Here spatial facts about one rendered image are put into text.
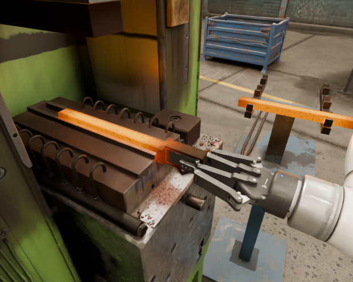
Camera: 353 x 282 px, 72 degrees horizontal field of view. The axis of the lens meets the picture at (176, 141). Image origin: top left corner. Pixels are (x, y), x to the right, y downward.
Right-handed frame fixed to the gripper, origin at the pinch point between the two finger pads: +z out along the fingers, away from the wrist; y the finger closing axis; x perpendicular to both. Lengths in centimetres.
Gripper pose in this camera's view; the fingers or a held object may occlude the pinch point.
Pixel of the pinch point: (184, 156)
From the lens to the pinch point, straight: 48.1
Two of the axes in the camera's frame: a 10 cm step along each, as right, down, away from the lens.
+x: 0.2, -8.2, -5.8
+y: 5.1, -4.9, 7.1
